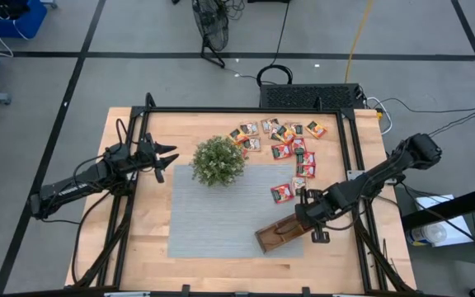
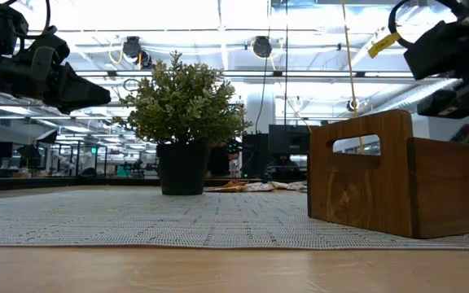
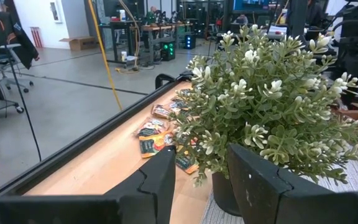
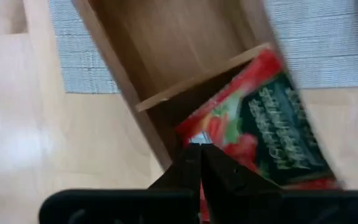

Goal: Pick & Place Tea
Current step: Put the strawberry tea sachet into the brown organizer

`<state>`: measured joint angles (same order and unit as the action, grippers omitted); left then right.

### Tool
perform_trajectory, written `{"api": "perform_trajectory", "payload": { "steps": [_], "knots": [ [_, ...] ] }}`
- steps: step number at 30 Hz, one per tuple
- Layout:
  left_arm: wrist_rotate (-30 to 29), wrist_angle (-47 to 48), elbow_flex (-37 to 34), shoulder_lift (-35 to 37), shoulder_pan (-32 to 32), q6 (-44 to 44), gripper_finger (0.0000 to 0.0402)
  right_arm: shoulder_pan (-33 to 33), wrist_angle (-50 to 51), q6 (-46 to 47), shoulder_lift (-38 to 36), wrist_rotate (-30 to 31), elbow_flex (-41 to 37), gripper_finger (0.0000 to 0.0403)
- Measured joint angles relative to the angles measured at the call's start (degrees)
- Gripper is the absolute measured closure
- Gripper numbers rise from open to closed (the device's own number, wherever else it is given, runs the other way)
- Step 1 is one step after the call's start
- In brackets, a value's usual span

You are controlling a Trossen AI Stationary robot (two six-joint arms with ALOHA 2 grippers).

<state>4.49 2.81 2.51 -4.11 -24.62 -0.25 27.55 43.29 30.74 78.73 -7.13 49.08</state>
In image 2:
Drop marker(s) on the grey woven placemat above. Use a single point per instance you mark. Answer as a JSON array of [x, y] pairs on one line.
[[137, 219]]

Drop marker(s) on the wooden compartment box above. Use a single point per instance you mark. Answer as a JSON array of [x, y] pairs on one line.
[[360, 195]]

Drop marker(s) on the black aluminium table frame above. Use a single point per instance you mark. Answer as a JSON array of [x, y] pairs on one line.
[[55, 183]]

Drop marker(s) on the black cabinet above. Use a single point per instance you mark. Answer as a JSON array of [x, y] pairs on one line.
[[255, 154]]

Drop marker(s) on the green artificial plant black pot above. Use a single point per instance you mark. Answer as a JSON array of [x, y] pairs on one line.
[[183, 114]]

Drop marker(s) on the person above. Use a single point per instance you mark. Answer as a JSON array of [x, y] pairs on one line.
[[220, 160], [284, 164]]

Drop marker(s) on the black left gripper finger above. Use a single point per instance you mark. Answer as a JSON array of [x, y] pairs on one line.
[[80, 89], [73, 110]]

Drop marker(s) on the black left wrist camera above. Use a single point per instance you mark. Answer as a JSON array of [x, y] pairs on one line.
[[51, 45]]

